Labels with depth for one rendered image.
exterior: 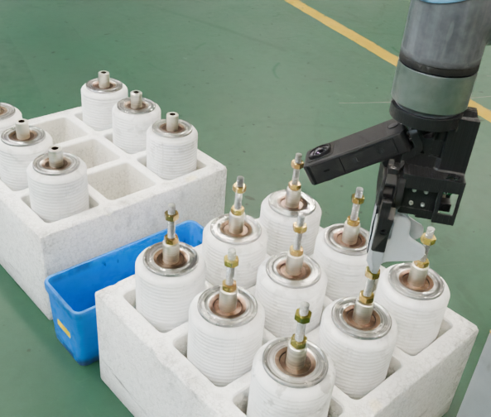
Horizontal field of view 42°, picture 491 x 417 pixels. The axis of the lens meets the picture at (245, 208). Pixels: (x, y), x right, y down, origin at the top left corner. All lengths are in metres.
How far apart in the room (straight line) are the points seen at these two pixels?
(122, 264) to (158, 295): 0.28
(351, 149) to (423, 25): 0.14
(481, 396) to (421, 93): 0.38
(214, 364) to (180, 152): 0.49
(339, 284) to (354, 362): 0.17
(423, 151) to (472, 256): 0.78
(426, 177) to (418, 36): 0.14
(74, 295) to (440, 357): 0.59
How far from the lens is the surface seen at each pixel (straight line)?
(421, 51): 0.62
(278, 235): 0.99
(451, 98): 0.63
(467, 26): 0.61
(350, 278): 0.93
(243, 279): 0.94
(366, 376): 0.83
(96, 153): 1.34
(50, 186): 1.07
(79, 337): 1.04
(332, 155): 0.68
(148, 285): 0.86
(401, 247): 0.73
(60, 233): 1.07
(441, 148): 0.68
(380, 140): 0.66
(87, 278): 1.11
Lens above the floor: 0.79
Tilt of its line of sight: 33 degrees down
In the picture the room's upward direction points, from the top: 5 degrees clockwise
